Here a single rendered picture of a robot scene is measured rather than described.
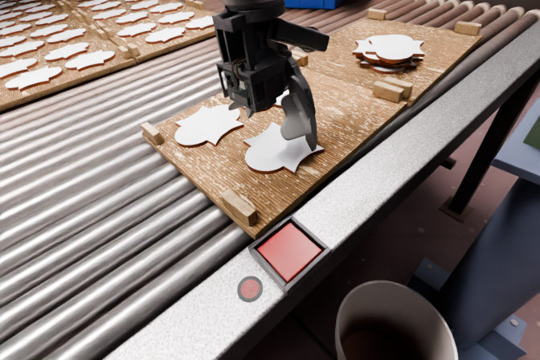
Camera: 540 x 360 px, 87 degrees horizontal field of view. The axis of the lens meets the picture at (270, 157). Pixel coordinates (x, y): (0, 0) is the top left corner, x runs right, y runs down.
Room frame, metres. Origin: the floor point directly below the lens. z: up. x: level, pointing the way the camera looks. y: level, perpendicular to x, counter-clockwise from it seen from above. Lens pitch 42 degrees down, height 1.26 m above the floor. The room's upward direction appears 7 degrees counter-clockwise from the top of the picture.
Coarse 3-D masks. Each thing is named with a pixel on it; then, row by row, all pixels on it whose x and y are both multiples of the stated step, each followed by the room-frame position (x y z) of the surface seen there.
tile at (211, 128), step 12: (204, 108) 0.53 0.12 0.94; (216, 108) 0.53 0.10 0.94; (192, 120) 0.49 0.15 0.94; (204, 120) 0.49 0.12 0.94; (216, 120) 0.48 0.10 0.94; (228, 120) 0.48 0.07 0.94; (180, 132) 0.46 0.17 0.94; (192, 132) 0.45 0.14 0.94; (204, 132) 0.45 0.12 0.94; (216, 132) 0.44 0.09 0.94; (228, 132) 0.44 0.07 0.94; (180, 144) 0.42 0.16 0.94; (192, 144) 0.42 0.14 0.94; (204, 144) 0.42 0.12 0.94; (216, 144) 0.41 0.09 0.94
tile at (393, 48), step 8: (376, 40) 0.69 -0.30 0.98; (384, 40) 0.68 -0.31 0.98; (392, 40) 0.68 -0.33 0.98; (400, 40) 0.67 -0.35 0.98; (408, 40) 0.66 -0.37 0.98; (376, 48) 0.64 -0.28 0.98; (384, 48) 0.64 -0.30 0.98; (392, 48) 0.63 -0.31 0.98; (400, 48) 0.63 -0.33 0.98; (408, 48) 0.62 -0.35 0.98; (416, 48) 0.62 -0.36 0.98; (376, 56) 0.62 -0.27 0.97; (384, 56) 0.60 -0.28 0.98; (392, 56) 0.59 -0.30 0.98; (400, 56) 0.59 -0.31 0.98; (408, 56) 0.58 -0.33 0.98; (416, 56) 0.59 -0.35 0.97
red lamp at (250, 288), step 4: (248, 280) 0.16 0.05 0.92; (252, 280) 0.16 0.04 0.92; (244, 284) 0.16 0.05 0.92; (248, 284) 0.16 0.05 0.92; (252, 284) 0.16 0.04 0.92; (256, 284) 0.16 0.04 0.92; (244, 288) 0.15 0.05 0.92; (248, 288) 0.15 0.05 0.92; (252, 288) 0.15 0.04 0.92; (256, 288) 0.15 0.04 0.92; (244, 292) 0.15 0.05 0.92; (248, 292) 0.15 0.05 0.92; (252, 292) 0.15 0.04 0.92; (256, 292) 0.15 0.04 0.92; (244, 296) 0.15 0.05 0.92; (248, 296) 0.15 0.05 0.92; (252, 296) 0.14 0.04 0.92
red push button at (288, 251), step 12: (288, 228) 0.22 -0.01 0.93; (276, 240) 0.21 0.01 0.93; (288, 240) 0.20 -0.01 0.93; (300, 240) 0.20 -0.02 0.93; (264, 252) 0.19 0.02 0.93; (276, 252) 0.19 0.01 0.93; (288, 252) 0.19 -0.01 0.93; (300, 252) 0.18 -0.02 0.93; (312, 252) 0.18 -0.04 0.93; (276, 264) 0.17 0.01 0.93; (288, 264) 0.17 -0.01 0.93; (300, 264) 0.17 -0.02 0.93; (288, 276) 0.16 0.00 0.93
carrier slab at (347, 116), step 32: (320, 96) 0.53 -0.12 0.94; (352, 96) 0.52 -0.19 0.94; (160, 128) 0.49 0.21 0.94; (256, 128) 0.45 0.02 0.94; (320, 128) 0.42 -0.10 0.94; (352, 128) 0.41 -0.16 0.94; (192, 160) 0.38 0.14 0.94; (224, 160) 0.37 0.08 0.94; (320, 160) 0.34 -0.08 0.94; (256, 192) 0.29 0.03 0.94; (288, 192) 0.28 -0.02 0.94; (256, 224) 0.23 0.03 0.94
